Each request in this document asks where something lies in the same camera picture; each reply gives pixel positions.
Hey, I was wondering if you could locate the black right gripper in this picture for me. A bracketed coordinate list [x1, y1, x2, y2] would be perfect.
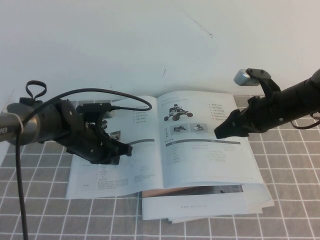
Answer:
[214, 89, 288, 140]

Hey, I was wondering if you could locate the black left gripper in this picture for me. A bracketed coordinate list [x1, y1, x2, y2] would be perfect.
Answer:
[68, 122, 133, 166]

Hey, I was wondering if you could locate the white product catalogue book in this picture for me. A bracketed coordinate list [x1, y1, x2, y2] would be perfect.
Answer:
[65, 90, 266, 200]

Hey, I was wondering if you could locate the brown cover book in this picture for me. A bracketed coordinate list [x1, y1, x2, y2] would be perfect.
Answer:
[140, 186, 216, 199]

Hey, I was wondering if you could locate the grey white checked tablecloth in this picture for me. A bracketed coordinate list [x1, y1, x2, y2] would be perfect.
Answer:
[0, 92, 320, 240]

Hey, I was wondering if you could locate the beige edged booklet stack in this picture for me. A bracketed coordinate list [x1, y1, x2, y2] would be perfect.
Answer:
[166, 183, 276, 225]

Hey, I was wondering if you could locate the white booklet with web address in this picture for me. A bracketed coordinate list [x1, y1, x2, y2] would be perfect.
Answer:
[141, 192, 250, 221]

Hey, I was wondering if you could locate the black left camera bracket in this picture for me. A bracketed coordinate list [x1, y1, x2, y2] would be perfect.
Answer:
[81, 109, 108, 133]

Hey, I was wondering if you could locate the black camera bracket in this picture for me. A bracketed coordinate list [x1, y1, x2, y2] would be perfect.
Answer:
[246, 67, 281, 98]
[81, 109, 108, 133]

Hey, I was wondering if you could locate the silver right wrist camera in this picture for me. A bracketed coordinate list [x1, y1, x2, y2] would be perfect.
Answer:
[233, 69, 261, 87]

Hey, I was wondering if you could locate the black right camera bracket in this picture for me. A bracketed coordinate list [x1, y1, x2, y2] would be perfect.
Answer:
[246, 67, 281, 98]

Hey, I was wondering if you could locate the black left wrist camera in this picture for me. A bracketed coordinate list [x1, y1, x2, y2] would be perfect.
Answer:
[76, 101, 116, 118]

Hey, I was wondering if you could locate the thin dark right arm strap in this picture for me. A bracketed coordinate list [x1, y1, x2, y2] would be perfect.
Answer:
[289, 112, 320, 131]

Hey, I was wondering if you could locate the white cable tie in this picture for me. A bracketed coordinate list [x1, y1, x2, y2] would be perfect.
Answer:
[14, 112, 26, 134]

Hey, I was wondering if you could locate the black strap loop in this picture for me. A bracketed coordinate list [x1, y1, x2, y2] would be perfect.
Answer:
[26, 80, 48, 101]

